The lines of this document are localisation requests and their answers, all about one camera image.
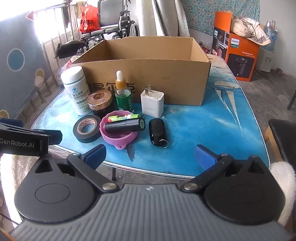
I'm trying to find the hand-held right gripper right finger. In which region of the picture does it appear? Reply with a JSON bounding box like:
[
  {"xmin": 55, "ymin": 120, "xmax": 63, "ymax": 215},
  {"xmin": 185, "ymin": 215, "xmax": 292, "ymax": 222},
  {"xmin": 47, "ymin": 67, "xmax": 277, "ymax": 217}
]
[{"xmin": 180, "ymin": 144, "xmax": 264, "ymax": 193}]

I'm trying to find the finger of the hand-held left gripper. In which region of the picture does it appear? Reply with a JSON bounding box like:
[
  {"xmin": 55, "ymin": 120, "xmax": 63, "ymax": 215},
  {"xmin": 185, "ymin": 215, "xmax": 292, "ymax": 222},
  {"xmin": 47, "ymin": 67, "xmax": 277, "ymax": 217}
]
[{"xmin": 45, "ymin": 130, "xmax": 63, "ymax": 146}]

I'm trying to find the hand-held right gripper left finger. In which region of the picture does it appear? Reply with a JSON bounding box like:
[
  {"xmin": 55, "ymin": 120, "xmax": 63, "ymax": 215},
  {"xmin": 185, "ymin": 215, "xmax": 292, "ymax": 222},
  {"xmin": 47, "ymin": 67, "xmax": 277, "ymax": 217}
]
[{"xmin": 35, "ymin": 144, "xmax": 119, "ymax": 193}]

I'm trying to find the black tape roll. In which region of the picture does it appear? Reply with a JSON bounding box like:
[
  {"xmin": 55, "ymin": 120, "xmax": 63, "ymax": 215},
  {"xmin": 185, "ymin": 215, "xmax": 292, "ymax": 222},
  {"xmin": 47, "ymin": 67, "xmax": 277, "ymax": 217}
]
[{"xmin": 73, "ymin": 115, "xmax": 102, "ymax": 143}]

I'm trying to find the pink plastic bowl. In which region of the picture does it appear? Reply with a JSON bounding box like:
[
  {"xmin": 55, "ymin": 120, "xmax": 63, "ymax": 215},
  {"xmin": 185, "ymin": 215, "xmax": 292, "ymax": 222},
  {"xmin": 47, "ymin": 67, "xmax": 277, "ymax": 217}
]
[{"xmin": 99, "ymin": 110, "xmax": 138, "ymax": 150}]

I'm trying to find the small green tube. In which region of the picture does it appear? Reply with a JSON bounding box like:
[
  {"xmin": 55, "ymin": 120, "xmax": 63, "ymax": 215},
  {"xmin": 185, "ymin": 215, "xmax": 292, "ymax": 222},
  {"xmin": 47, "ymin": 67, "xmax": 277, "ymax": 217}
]
[{"xmin": 107, "ymin": 113, "xmax": 141, "ymax": 122}]

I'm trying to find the white supplement bottle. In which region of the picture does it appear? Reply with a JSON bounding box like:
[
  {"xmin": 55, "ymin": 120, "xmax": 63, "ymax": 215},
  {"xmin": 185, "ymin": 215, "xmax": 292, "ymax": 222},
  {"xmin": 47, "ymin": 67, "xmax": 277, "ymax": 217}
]
[{"xmin": 60, "ymin": 66, "xmax": 93, "ymax": 116}]

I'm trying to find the dark jar with gold lid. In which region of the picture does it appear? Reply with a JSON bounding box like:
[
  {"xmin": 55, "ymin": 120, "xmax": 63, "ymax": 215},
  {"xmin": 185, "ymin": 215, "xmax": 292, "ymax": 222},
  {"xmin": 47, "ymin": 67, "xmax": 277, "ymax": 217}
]
[{"xmin": 87, "ymin": 89, "xmax": 115, "ymax": 118}]

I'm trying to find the green dropper bottle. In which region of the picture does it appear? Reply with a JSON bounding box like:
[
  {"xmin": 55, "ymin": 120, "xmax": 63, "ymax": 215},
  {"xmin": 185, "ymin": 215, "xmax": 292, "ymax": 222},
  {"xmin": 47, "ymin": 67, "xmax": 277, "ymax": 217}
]
[{"xmin": 115, "ymin": 70, "xmax": 134, "ymax": 112}]

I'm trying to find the white charger plug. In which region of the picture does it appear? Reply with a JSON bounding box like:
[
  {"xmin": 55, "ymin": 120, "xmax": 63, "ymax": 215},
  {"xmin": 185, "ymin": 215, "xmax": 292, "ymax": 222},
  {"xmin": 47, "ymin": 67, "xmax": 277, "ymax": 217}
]
[{"xmin": 140, "ymin": 85, "xmax": 164, "ymax": 118}]

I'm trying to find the brown cardboard box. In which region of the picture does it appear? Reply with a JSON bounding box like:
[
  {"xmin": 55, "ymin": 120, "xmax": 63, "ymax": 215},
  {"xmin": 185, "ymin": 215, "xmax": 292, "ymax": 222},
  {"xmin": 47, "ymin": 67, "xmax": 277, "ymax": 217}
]
[{"xmin": 69, "ymin": 36, "xmax": 212, "ymax": 107}]

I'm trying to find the beige fleece cloth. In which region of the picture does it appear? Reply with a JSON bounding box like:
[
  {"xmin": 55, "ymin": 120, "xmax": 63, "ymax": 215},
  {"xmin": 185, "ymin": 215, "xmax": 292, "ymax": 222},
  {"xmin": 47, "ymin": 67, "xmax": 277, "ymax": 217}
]
[{"xmin": 5, "ymin": 148, "xmax": 70, "ymax": 193}]

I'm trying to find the blue blanket with circles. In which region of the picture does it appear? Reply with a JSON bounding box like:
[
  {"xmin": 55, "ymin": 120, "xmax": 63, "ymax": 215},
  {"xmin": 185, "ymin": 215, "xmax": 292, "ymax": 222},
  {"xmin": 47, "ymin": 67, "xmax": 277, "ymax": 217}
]
[{"xmin": 0, "ymin": 17, "xmax": 58, "ymax": 121}]

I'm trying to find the black padded stool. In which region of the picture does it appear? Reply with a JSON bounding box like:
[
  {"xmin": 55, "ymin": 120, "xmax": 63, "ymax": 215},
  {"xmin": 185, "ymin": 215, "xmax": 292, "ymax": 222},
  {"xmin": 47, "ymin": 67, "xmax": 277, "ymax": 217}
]
[{"xmin": 264, "ymin": 119, "xmax": 296, "ymax": 163}]

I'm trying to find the white fluffy towel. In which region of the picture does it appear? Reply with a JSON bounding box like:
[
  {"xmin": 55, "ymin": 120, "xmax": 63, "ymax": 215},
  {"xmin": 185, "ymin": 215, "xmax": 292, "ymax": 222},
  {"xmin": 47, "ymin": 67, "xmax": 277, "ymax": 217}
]
[{"xmin": 269, "ymin": 161, "xmax": 296, "ymax": 227}]

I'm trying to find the metal railing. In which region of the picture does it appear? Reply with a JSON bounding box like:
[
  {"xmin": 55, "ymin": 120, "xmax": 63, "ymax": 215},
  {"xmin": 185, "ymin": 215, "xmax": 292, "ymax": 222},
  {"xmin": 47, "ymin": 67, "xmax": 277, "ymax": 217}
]
[{"xmin": 30, "ymin": 5, "xmax": 81, "ymax": 112}]

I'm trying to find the orange appliance carton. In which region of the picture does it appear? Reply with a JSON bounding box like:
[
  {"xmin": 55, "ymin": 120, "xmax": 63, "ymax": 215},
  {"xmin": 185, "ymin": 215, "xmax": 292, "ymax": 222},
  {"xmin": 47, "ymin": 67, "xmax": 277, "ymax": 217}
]
[{"xmin": 212, "ymin": 11, "xmax": 260, "ymax": 82}]

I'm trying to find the red snack bag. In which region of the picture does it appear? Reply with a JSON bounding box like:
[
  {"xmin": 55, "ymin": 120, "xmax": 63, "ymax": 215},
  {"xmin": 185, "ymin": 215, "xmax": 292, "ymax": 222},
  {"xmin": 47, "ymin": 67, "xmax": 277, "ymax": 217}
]
[{"xmin": 200, "ymin": 42, "xmax": 216, "ymax": 56}]

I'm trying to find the white water dispenser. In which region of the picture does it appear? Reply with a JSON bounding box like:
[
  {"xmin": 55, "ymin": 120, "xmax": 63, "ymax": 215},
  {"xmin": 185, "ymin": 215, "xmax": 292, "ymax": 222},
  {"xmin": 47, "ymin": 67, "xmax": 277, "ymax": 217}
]
[{"xmin": 255, "ymin": 49, "xmax": 275, "ymax": 72}]

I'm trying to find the red plastic bag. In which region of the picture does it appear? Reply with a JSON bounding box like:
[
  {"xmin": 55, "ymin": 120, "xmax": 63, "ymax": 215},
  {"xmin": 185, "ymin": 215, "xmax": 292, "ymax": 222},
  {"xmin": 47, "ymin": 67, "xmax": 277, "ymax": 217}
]
[{"xmin": 77, "ymin": 5, "xmax": 101, "ymax": 33}]

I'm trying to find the grey wheelchair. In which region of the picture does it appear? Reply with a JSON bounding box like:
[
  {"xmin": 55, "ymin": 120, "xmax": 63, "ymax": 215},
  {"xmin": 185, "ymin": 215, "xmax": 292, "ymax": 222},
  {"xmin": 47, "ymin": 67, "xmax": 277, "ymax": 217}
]
[{"xmin": 69, "ymin": 0, "xmax": 140, "ymax": 54}]

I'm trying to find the cream pillow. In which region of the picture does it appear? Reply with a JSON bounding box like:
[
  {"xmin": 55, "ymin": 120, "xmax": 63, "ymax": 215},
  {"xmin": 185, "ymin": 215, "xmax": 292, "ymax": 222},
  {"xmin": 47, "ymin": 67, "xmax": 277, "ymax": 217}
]
[{"xmin": 230, "ymin": 17, "xmax": 271, "ymax": 45}]

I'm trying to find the clear water jug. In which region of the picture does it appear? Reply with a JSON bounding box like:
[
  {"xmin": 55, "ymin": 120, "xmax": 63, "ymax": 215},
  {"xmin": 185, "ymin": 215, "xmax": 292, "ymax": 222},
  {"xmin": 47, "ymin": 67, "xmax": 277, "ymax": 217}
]
[{"xmin": 264, "ymin": 20, "xmax": 278, "ymax": 51}]

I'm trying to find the silver grey curtain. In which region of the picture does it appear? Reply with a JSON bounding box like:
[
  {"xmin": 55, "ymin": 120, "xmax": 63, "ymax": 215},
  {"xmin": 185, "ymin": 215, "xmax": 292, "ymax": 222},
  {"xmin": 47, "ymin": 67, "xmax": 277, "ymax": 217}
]
[{"xmin": 135, "ymin": 0, "xmax": 191, "ymax": 37}]

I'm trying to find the black metal frame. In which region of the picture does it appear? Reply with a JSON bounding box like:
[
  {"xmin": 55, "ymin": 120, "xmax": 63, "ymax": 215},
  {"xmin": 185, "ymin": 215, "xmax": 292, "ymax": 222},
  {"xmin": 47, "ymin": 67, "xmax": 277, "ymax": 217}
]
[{"xmin": 287, "ymin": 89, "xmax": 296, "ymax": 110}]

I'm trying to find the teal floral wall cloth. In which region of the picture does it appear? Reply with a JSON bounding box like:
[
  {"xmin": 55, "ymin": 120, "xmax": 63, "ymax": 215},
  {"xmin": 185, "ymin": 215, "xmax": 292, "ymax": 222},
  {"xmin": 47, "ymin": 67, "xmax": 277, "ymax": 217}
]
[{"xmin": 180, "ymin": 0, "xmax": 260, "ymax": 36}]

